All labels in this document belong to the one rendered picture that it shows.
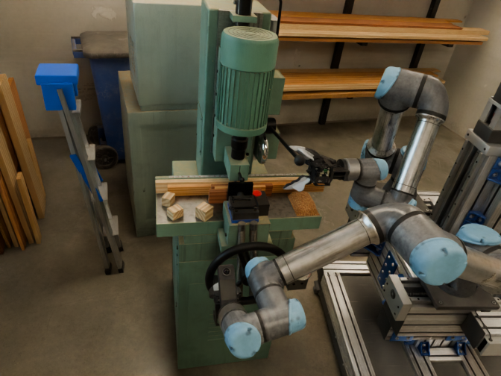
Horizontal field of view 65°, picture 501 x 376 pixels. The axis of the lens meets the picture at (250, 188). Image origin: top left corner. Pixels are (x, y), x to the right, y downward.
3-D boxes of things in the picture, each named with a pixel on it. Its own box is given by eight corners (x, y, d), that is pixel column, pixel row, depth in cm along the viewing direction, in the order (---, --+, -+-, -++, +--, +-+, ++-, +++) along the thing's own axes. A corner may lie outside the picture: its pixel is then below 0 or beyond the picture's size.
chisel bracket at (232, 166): (228, 184, 142) (230, 165, 137) (223, 164, 153) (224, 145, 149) (248, 184, 144) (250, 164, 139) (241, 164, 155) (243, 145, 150)
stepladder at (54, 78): (97, 278, 225) (30, 79, 155) (98, 248, 244) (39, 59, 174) (127, 272, 228) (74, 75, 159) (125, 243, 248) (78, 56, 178)
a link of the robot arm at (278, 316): (290, 279, 97) (247, 292, 95) (309, 316, 89) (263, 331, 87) (290, 298, 102) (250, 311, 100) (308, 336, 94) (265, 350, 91)
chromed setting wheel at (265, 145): (259, 170, 156) (263, 142, 149) (253, 154, 166) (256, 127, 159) (267, 170, 156) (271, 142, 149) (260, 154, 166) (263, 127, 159)
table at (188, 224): (156, 257, 127) (155, 243, 124) (155, 201, 151) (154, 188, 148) (328, 245, 141) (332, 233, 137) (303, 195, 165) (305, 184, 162)
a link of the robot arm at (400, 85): (389, 179, 172) (422, 91, 125) (355, 168, 177) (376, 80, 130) (396, 158, 177) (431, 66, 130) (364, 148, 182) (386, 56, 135)
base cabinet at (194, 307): (176, 371, 184) (177, 263, 143) (171, 277, 230) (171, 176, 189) (268, 359, 194) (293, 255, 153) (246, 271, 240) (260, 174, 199)
